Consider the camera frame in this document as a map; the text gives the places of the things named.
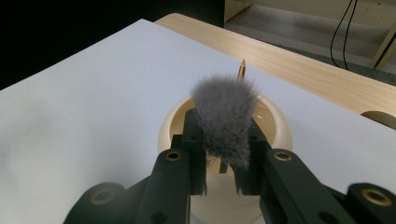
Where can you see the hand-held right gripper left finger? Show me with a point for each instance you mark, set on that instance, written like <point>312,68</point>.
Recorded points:
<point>174,177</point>

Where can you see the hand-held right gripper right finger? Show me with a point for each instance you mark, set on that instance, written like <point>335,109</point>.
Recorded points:
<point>286,186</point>

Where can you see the cream ribbed pen holder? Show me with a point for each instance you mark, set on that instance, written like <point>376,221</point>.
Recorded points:
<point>277,130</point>

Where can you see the black makeup brush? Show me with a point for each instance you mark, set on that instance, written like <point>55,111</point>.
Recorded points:
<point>224,118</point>

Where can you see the white table mat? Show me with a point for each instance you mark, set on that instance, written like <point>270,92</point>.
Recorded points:
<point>93,109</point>

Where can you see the wooden wall strip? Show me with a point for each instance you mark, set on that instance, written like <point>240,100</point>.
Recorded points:
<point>384,46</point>

